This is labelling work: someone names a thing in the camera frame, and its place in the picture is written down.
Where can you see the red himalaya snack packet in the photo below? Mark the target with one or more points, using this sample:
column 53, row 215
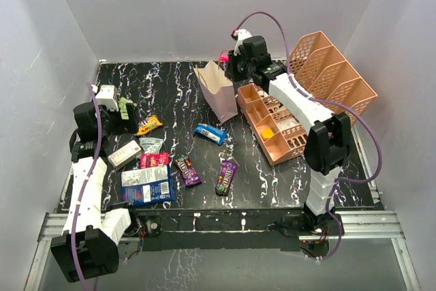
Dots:
column 149, row 160

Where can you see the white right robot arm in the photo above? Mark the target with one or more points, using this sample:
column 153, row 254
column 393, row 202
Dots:
column 327, row 145

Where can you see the pink tape marker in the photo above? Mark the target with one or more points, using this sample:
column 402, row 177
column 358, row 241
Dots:
column 223, row 57

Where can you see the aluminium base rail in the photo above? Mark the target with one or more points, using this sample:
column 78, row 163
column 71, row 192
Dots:
column 250, row 229

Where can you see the blue burts chips bag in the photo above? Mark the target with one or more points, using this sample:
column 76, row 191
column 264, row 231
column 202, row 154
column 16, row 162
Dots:
column 147, row 186

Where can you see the peach plastic desk organizer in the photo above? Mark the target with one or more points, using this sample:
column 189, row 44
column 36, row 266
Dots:
column 325, row 81

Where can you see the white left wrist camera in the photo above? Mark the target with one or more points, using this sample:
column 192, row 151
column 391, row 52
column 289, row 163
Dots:
column 106, row 96

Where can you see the yellow m&m's bag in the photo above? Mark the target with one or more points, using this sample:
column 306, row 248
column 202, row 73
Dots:
column 148, row 125

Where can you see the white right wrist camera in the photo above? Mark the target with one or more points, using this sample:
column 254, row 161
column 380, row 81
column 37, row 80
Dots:
column 239, row 35

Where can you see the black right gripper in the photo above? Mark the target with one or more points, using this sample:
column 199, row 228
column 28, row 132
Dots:
column 231, row 73

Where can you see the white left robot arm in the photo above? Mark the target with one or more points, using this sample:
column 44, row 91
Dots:
column 88, row 244

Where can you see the purple m&m's bag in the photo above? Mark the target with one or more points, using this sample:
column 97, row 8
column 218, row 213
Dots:
column 188, row 173
column 226, row 176

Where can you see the grey snack packet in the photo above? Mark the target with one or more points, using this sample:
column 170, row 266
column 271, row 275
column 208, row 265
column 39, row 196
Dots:
column 151, row 145

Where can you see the white cardboard box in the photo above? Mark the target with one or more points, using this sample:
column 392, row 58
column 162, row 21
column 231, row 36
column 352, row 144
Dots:
column 124, row 155

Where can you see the lilac paper bag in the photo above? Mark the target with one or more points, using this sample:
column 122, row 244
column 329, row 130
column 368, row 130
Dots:
column 217, row 90

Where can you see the blue oreo snack pack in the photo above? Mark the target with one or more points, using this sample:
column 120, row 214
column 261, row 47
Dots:
column 212, row 133

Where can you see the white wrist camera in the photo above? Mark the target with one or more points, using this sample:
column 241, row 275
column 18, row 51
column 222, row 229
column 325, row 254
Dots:
column 106, row 96
column 239, row 35

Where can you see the white instruction leaflet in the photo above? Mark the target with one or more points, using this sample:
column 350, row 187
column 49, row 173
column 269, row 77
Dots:
column 287, row 123

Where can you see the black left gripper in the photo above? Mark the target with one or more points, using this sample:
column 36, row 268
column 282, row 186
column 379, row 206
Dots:
column 125, row 126

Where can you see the green snack packet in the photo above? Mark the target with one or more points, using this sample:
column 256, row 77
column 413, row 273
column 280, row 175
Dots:
column 127, row 108

